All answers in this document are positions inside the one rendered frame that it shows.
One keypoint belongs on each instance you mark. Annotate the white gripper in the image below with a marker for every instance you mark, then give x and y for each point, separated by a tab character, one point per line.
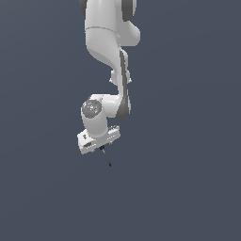
98	140

